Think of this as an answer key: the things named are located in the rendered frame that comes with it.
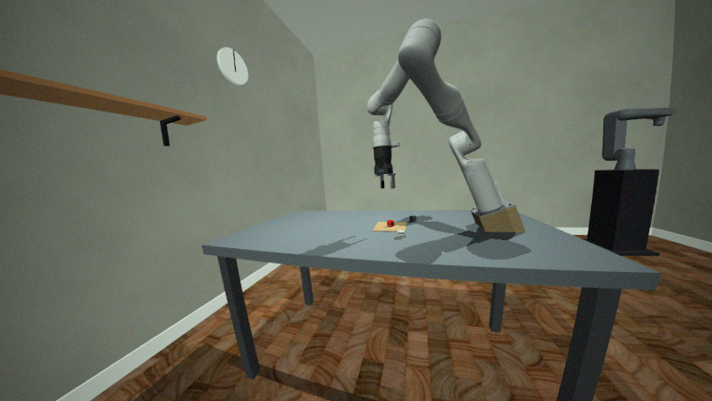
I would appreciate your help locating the tan flat mat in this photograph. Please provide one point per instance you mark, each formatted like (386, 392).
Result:
(382, 226)

